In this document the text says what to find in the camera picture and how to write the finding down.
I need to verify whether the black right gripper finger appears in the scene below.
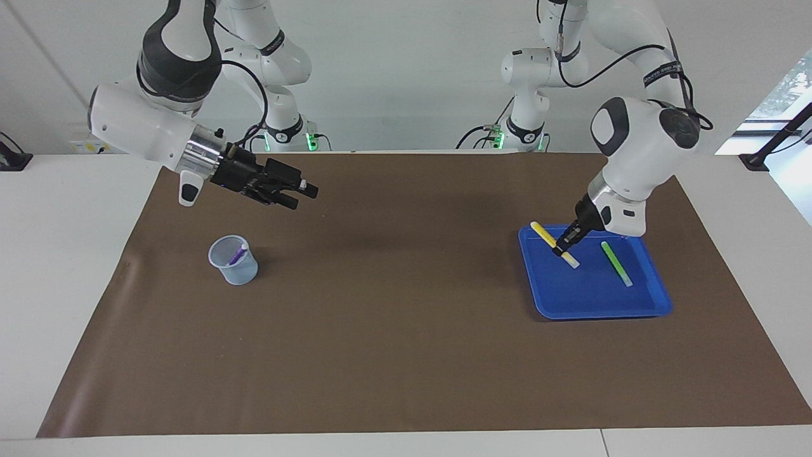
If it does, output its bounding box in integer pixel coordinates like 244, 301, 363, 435
261, 190, 299, 210
270, 160, 318, 199

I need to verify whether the yellow highlighter pen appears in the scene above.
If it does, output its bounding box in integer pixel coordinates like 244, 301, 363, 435
530, 222, 580, 269

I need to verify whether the green highlighter pen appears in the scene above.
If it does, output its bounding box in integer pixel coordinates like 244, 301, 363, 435
601, 241, 634, 288

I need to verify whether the blue plastic tray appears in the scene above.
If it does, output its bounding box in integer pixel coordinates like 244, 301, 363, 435
518, 223, 673, 321

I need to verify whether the pale mesh pen cup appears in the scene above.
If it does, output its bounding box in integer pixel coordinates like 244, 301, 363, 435
208, 235, 259, 286

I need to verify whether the brown table mat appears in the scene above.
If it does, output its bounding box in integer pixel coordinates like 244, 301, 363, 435
37, 151, 812, 439

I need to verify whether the glass window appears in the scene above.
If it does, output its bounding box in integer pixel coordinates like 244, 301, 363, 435
716, 50, 812, 226

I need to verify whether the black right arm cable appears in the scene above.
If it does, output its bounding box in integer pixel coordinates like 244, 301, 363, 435
213, 19, 270, 153

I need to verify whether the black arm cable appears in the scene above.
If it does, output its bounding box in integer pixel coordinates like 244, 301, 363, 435
538, 0, 714, 131
213, 19, 270, 153

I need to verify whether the black base cable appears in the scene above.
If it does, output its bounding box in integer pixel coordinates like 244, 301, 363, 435
457, 95, 514, 150

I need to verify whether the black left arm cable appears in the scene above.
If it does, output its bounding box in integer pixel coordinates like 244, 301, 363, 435
538, 0, 714, 131

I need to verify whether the white wall socket box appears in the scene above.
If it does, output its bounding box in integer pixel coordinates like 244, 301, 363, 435
69, 124, 131, 154

